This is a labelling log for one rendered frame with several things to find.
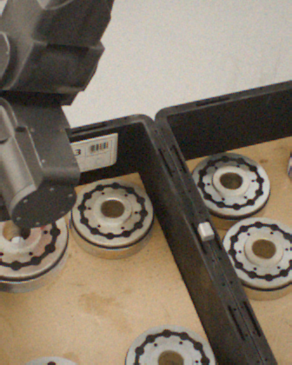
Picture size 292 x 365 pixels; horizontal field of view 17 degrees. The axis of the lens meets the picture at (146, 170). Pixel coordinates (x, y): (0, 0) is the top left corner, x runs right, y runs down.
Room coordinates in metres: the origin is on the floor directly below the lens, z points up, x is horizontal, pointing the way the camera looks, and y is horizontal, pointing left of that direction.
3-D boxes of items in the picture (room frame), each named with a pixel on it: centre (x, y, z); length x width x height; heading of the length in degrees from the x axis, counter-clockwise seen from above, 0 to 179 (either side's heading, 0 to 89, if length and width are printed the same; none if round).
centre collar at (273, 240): (0.69, -0.15, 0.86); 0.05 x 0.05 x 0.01
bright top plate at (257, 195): (0.79, -0.11, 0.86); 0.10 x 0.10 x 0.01
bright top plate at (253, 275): (0.69, -0.15, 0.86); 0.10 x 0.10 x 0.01
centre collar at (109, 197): (0.73, 0.04, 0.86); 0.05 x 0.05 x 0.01
